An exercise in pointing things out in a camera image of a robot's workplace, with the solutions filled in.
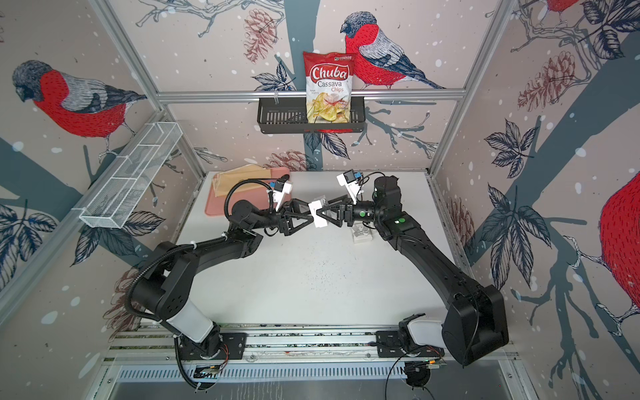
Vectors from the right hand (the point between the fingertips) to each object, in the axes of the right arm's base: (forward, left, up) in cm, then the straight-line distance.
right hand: (321, 209), depth 70 cm
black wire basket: (+52, +17, -3) cm, 55 cm away
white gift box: (-5, +1, +1) cm, 5 cm away
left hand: (-2, +2, -1) cm, 2 cm away
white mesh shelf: (+2, +62, +1) cm, 62 cm away
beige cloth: (+37, +51, -28) cm, 69 cm away
